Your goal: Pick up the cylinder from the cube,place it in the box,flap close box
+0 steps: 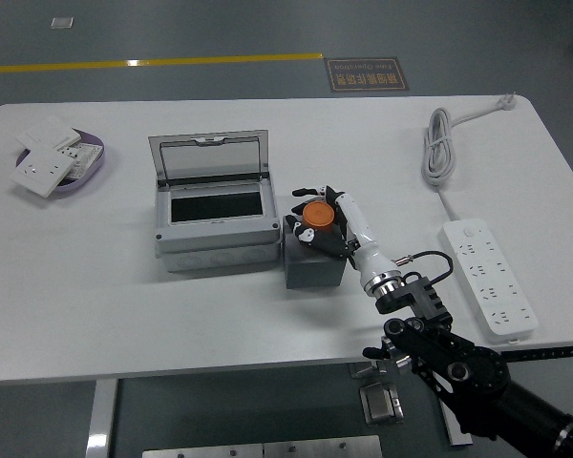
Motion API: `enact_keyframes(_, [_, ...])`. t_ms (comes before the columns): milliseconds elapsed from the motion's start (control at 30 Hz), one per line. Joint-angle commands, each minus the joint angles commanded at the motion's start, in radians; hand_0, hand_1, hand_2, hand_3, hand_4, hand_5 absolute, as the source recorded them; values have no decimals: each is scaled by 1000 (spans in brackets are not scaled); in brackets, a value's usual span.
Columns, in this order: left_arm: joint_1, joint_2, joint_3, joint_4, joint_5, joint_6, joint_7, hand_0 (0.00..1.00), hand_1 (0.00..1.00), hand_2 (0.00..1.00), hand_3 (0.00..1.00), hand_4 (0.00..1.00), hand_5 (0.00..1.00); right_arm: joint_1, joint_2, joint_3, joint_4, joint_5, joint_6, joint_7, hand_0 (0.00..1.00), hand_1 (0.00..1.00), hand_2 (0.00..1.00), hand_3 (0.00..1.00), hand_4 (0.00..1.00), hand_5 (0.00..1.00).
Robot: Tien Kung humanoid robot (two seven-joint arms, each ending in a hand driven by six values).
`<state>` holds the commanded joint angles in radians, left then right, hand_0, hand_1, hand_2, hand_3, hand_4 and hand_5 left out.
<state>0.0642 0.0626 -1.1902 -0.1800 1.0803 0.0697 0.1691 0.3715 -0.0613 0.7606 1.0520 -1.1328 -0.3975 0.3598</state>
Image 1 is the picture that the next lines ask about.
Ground white power cord with plug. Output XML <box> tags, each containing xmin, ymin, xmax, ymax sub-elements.
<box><xmin>419</xmin><ymin>93</ymin><xmax>520</xmax><ymax>223</ymax></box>

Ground brown floor sign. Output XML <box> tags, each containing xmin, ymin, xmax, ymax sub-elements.
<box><xmin>324</xmin><ymin>56</ymin><xmax>411</xmax><ymax>93</ymax></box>

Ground orange cylinder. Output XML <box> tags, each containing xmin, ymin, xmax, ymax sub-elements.
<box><xmin>301</xmin><ymin>200</ymin><xmax>338</xmax><ymax>235</ymax></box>

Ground white multi-hole socket panel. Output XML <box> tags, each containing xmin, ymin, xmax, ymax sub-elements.
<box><xmin>56</xmin><ymin>141</ymin><xmax>104</xmax><ymax>181</ymax></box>

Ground white wall switch plate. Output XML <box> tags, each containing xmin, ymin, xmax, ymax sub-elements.
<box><xmin>14</xmin><ymin>114</ymin><xmax>82</xmax><ymax>153</ymax></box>

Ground white power strip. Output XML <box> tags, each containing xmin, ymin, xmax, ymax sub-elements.
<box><xmin>440</xmin><ymin>218</ymin><xmax>540</xmax><ymax>345</ymax></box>

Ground yellow floor line tape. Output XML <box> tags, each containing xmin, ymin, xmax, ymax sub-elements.
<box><xmin>0</xmin><ymin>52</ymin><xmax>325</xmax><ymax>75</ymax></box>

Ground white table leg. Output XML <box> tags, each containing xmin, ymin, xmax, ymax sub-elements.
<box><xmin>85</xmin><ymin>379</ymin><xmax>120</xmax><ymax>458</ymax></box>
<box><xmin>436</xmin><ymin>390</ymin><xmax>474</xmax><ymax>448</ymax></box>

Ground purple tray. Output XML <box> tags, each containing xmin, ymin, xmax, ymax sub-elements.
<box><xmin>14</xmin><ymin>126</ymin><xmax>108</xmax><ymax>195</ymax></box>

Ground metal floor bracket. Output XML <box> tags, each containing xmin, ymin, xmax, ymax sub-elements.
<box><xmin>359</xmin><ymin>381</ymin><xmax>406</xmax><ymax>426</ymax></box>

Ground grey box with clear lid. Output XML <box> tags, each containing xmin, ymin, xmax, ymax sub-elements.
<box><xmin>147</xmin><ymin>128</ymin><xmax>284</xmax><ymax>274</ymax></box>

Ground black table control panel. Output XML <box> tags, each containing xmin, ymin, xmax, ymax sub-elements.
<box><xmin>500</xmin><ymin>345</ymin><xmax>573</xmax><ymax>363</ymax></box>

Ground grey cube with round hole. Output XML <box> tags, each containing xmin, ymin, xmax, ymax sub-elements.
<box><xmin>282</xmin><ymin>214</ymin><xmax>350</xmax><ymax>290</ymax></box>

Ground grey metal plate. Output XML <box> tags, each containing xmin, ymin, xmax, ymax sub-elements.
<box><xmin>141</xmin><ymin>442</ymin><xmax>265</xmax><ymax>458</ymax></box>
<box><xmin>263</xmin><ymin>434</ymin><xmax>383</xmax><ymax>458</ymax></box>

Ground white wall socket plate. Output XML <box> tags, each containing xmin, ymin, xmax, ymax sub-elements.
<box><xmin>8</xmin><ymin>145</ymin><xmax>76</xmax><ymax>198</ymax></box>

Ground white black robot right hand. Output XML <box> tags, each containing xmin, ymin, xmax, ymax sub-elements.
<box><xmin>285</xmin><ymin>183</ymin><xmax>402</xmax><ymax>291</ymax></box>

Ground small metal bracket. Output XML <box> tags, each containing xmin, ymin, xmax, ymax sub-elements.
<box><xmin>348</xmin><ymin>361</ymin><xmax>388</xmax><ymax>381</ymax></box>

